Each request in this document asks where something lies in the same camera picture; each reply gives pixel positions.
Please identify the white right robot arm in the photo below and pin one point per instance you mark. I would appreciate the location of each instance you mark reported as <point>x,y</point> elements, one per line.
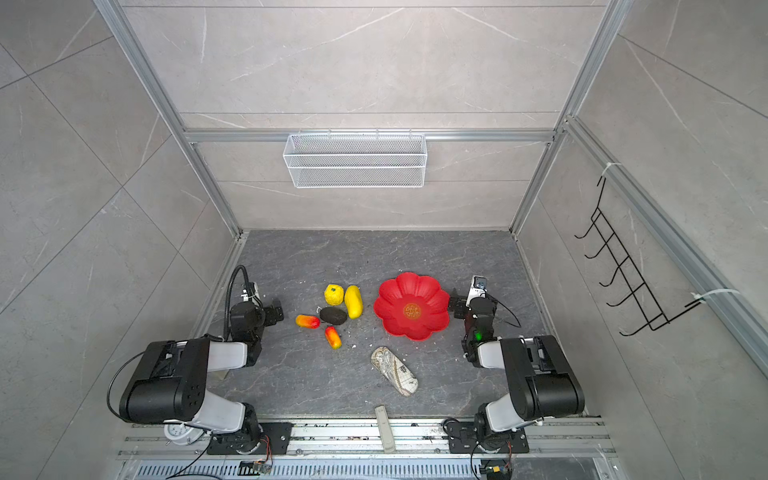
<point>541,384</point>

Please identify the white wire mesh basket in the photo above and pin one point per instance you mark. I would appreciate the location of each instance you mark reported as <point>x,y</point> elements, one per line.
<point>356,160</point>

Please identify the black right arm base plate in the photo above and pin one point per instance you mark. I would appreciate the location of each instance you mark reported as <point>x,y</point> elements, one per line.
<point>465,438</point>

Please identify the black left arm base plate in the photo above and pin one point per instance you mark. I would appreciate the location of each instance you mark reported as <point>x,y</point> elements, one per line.
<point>273,436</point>

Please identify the red flower-shaped fruit bowl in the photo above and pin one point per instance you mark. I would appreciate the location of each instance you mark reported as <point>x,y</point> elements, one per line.
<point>412,306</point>

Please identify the red-orange fake fruit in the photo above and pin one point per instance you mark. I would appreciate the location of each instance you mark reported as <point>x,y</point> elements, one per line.
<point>308,321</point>
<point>333,338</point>

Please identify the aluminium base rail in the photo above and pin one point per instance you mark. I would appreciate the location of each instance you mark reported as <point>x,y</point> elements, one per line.
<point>422,437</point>

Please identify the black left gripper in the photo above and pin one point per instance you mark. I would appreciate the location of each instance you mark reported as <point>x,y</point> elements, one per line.
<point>278,314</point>

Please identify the beige remote-like bar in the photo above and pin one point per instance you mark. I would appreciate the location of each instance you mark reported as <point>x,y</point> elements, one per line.
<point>385,430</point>

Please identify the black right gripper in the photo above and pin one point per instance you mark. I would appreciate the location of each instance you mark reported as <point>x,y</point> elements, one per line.
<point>460,303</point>

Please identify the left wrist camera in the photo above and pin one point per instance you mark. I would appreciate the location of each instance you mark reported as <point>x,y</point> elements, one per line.
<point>250,293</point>

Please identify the black wire hook rack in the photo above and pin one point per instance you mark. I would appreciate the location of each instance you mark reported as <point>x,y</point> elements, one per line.
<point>627,273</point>

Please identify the dark fake avocado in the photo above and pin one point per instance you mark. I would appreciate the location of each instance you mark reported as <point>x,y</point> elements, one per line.
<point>332,315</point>

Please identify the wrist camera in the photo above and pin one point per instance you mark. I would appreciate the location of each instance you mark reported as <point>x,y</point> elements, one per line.
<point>250,293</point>
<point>478,288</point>

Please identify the yellow fake lemon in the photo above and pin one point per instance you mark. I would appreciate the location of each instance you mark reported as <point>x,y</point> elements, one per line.
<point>334,295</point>

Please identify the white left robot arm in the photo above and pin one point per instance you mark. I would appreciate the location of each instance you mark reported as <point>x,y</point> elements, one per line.
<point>169,384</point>

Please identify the white analog clock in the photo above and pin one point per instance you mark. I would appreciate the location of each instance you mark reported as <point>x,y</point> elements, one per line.
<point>182,434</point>

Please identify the crumpled newspaper-print bag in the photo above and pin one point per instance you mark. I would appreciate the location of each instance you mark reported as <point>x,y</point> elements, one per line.
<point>395,371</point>

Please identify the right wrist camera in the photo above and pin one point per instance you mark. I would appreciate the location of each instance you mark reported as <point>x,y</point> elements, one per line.
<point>478,288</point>

